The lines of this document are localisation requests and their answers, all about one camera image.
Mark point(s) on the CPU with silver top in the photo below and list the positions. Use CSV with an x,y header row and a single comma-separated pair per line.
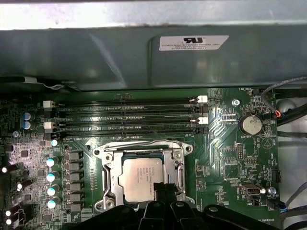
x,y
139,177

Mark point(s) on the RAM slot white latches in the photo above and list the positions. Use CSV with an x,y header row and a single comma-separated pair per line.
x,y
124,102
124,122

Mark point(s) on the silver board screw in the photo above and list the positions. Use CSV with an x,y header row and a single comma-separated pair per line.
x,y
272,191
235,102
16,134

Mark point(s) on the silver top capacitor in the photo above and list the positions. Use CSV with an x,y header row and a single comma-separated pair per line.
x,y
54,143
51,204
51,191
51,162
50,177

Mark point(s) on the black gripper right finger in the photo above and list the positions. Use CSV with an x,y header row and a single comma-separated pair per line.
x,y
227,219

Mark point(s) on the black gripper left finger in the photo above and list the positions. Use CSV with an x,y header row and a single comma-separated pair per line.
x,y
115,218

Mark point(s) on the black open PC case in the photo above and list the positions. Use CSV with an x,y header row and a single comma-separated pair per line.
x,y
96,60

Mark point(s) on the silver coin battery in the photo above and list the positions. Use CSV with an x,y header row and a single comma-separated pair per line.
x,y
251,124

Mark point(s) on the grey power choke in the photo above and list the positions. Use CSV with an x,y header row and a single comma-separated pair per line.
x,y
74,187
74,207
74,197
74,166
74,176
74,156

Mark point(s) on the white printed label sticker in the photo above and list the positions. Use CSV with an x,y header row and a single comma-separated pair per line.
x,y
192,43

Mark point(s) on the black square chip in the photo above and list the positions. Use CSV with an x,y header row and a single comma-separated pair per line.
x,y
232,171

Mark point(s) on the RAM slot black latches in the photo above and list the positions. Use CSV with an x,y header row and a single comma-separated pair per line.
x,y
124,132
124,111

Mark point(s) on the green motherboard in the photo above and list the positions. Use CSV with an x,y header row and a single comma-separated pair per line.
x,y
216,143

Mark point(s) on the CPU socket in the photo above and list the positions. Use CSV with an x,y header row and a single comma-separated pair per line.
x,y
109,157

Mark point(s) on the blue sleeve capacitor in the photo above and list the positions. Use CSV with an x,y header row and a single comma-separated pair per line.
x,y
25,125
25,116

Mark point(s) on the metal internal USB port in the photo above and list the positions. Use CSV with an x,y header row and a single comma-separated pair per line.
x,y
251,191

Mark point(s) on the metal socket cover frame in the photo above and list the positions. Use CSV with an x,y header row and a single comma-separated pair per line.
x,y
116,167

